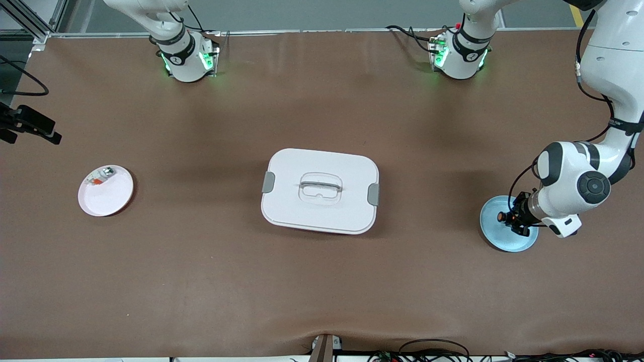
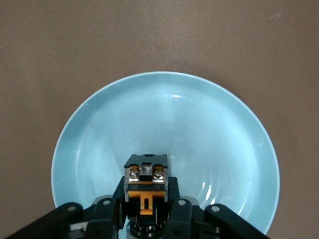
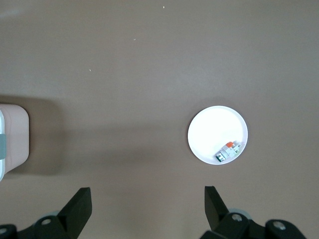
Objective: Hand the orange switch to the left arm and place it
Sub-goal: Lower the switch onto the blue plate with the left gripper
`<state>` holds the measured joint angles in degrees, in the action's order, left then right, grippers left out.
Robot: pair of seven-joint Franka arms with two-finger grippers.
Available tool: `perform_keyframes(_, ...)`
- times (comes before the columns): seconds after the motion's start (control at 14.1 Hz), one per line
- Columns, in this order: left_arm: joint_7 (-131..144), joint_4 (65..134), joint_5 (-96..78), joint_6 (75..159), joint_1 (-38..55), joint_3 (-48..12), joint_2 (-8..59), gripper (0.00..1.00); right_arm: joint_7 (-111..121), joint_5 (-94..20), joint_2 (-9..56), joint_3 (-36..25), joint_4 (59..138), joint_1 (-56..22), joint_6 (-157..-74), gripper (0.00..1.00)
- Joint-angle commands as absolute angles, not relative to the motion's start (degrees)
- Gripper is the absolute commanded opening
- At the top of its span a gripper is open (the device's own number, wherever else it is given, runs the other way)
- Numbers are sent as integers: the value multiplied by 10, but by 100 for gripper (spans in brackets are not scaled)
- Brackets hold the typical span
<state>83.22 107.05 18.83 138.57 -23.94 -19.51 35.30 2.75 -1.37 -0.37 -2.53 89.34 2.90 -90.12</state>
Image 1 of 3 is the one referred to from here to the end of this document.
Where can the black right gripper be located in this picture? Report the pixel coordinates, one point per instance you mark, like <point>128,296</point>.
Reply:
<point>31,122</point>

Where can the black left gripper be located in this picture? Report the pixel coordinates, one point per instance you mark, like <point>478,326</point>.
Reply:
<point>523,212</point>

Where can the orange black push-button switch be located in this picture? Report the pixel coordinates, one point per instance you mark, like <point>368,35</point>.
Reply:
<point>502,216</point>

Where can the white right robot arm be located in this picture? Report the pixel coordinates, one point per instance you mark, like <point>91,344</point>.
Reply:
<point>181,58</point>

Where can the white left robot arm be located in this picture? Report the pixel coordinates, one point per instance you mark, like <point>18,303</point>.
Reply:
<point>568,176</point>

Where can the white lidded storage box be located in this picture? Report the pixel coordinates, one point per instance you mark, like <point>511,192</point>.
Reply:
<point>322,211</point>

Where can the light blue round plate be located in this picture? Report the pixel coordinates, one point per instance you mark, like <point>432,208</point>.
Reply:
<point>498,240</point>

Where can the small silver orange object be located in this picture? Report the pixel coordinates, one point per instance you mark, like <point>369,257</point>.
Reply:
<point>103,174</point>

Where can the pink round plate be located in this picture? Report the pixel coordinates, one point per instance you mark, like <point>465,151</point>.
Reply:
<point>108,201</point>

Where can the brown table mat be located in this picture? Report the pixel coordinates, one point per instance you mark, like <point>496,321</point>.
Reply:
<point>201,276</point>

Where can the aluminium frame profiles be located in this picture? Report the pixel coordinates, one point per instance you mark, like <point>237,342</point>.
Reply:
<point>58,15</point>

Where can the brown camera post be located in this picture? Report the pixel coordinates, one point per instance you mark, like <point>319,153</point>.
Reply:
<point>322,349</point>

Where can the silver table edge rail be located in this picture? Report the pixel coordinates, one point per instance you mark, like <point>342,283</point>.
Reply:
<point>327,31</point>

